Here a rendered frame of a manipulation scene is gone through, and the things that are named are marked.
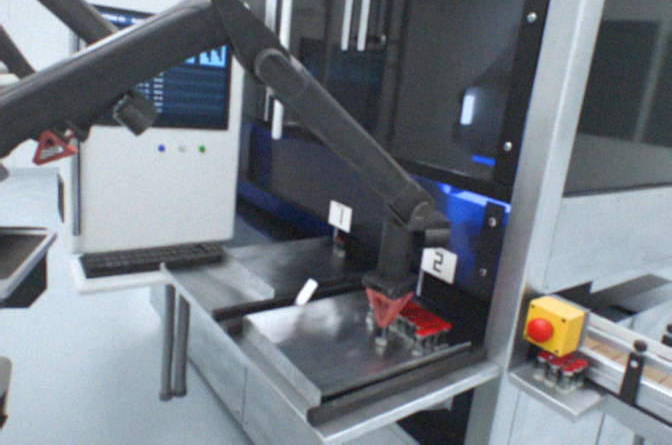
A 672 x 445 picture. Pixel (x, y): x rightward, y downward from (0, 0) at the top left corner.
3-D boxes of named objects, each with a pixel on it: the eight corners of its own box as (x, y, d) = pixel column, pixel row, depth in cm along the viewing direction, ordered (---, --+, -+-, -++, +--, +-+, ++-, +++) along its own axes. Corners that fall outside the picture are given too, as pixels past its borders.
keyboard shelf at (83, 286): (215, 244, 170) (215, 236, 169) (249, 275, 147) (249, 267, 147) (64, 258, 145) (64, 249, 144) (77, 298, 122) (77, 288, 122)
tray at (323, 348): (378, 301, 116) (380, 287, 115) (467, 358, 95) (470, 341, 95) (242, 332, 96) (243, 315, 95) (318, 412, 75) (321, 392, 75)
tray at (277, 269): (329, 247, 148) (331, 235, 148) (389, 280, 128) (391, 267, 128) (221, 262, 128) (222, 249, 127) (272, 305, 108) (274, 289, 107)
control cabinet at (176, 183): (215, 224, 183) (229, -5, 165) (236, 242, 167) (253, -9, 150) (57, 236, 155) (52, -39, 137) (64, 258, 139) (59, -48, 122)
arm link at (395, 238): (379, 213, 93) (396, 222, 88) (410, 212, 96) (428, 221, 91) (374, 248, 94) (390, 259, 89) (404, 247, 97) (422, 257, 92)
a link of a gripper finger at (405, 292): (408, 326, 96) (416, 281, 94) (388, 339, 91) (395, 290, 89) (379, 313, 101) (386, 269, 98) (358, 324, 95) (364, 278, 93)
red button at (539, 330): (534, 332, 88) (538, 311, 87) (555, 343, 85) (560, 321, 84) (521, 337, 86) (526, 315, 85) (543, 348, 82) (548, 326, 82)
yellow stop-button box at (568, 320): (544, 329, 93) (552, 293, 92) (582, 347, 88) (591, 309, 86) (520, 338, 89) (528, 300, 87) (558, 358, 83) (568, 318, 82)
